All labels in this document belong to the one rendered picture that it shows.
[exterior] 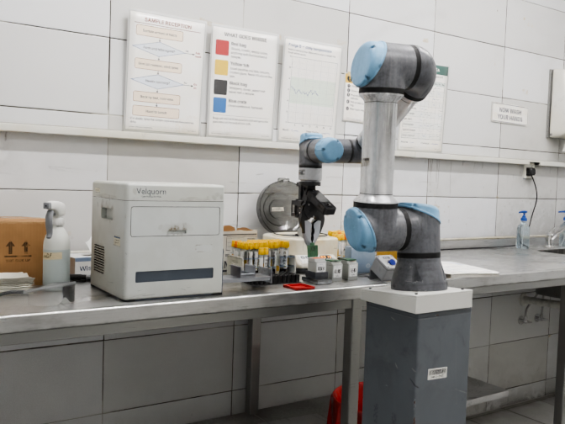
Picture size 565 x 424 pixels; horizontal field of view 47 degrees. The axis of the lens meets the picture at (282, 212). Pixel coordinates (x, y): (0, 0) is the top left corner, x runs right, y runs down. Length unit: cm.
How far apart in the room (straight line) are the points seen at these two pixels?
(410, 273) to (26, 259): 105
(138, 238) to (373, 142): 64
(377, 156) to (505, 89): 202
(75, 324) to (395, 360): 81
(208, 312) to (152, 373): 78
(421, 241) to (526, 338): 224
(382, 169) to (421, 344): 45
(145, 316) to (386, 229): 65
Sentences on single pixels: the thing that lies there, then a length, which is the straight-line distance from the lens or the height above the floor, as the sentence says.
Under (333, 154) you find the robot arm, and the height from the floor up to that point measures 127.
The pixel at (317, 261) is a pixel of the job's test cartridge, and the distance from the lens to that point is 202.
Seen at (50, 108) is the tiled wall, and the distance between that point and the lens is 226.
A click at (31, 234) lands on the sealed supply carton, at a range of 193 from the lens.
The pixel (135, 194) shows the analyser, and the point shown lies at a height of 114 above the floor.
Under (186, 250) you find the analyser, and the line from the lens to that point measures 173.
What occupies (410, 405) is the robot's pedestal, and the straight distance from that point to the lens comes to 175.
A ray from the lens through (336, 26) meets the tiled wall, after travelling 285.
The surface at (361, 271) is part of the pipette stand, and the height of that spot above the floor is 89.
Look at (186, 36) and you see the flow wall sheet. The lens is 244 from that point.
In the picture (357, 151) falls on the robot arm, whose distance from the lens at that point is 200.
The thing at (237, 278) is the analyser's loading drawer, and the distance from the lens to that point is 183.
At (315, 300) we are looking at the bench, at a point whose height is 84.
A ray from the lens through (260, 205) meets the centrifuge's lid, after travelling 247.
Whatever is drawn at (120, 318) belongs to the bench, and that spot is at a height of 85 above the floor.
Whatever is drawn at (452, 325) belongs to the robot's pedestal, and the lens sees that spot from 178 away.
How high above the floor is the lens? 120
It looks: 3 degrees down
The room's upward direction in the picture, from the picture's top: 2 degrees clockwise
